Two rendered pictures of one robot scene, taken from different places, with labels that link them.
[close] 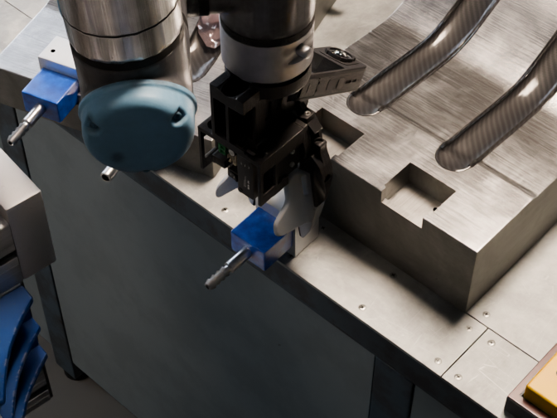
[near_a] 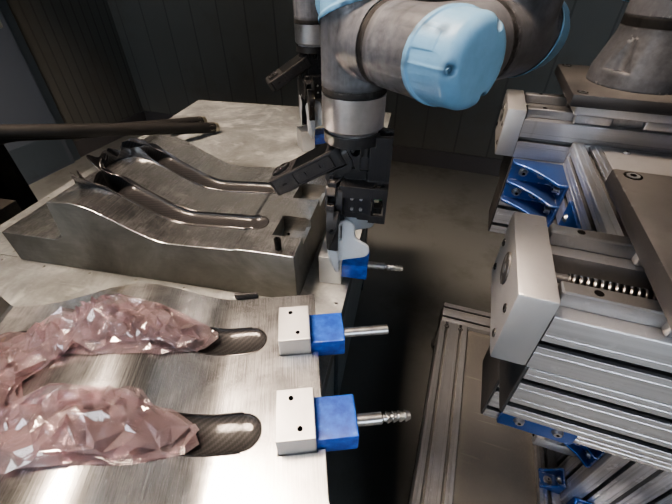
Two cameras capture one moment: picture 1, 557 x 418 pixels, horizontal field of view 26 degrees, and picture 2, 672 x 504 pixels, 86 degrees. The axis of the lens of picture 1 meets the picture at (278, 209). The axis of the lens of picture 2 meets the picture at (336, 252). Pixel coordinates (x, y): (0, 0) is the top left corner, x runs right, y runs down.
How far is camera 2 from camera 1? 116 cm
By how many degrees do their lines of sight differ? 77
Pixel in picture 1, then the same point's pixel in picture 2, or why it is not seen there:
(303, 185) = not seen: hidden behind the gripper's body
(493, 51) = (187, 197)
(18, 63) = (311, 491)
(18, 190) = (528, 218)
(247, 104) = (390, 131)
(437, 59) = (196, 218)
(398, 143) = (282, 204)
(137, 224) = not seen: hidden behind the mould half
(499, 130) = (246, 187)
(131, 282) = not seen: outside the picture
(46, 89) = (342, 414)
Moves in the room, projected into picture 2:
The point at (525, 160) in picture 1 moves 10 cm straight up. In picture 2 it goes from (265, 175) to (258, 122)
